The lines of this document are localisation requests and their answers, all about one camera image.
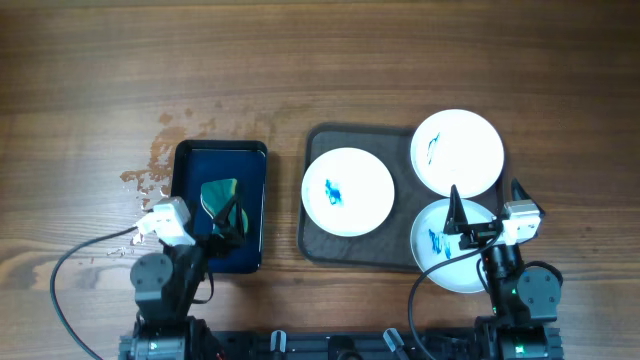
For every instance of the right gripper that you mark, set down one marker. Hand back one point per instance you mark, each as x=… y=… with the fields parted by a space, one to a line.
x=457 y=223

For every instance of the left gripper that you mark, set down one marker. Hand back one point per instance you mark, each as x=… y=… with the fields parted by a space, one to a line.
x=218 y=247

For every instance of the green sponge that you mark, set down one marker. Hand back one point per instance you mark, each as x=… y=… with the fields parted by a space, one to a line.
x=221 y=200

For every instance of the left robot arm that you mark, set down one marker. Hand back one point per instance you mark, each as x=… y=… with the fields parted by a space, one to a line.
x=166 y=283

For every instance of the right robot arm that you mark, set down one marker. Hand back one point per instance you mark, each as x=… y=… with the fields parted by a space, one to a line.
x=524 y=295

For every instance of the blue water tray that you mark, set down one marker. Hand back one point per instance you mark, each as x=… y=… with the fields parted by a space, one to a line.
x=201 y=161

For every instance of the dark brown serving tray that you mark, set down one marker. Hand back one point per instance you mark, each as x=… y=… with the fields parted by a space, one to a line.
x=388 y=246

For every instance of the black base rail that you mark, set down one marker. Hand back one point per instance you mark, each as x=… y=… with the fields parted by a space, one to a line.
x=450 y=343

